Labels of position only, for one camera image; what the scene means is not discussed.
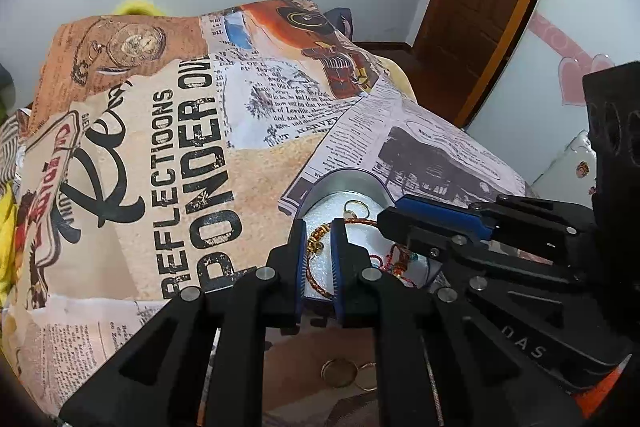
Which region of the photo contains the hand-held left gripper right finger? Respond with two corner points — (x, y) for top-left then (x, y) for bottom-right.
(329, 217), (586, 427)

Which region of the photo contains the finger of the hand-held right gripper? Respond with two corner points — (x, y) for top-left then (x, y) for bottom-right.
(376, 208), (597, 292)
(394, 194), (598, 254)

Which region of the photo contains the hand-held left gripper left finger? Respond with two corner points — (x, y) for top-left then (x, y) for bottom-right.
(58, 219), (309, 427)

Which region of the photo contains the braided gold-brown bracelet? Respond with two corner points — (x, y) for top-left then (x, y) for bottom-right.
(305, 219), (387, 304)

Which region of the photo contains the red string bracelet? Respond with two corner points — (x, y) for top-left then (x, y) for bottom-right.
(372, 244), (422, 281)

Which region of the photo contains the heart-shaped tin box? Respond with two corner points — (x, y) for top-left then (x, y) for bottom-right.
(294, 167), (447, 309)

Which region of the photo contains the large gold hoop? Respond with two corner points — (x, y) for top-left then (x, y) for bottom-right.
(321, 358), (360, 389)

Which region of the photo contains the thin gold hoop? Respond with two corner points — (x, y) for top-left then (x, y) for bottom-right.
(356, 360), (380, 392)

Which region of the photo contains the printed blanket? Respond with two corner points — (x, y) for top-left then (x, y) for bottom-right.
(2, 0), (539, 427)

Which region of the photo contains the brown wooden door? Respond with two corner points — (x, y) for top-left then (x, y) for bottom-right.
(412, 0), (549, 124)

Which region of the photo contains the dark backpack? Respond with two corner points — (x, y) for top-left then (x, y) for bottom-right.
(322, 6), (357, 44)

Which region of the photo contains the white heart-patterned wardrobe door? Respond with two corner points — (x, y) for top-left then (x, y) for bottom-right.
(466, 0), (640, 188)

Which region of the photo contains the yellow cloth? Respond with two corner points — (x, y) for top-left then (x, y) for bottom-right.
(0, 183), (24, 309)

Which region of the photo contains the striped bedsheet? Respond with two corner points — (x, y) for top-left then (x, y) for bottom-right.
(0, 107), (34, 208)

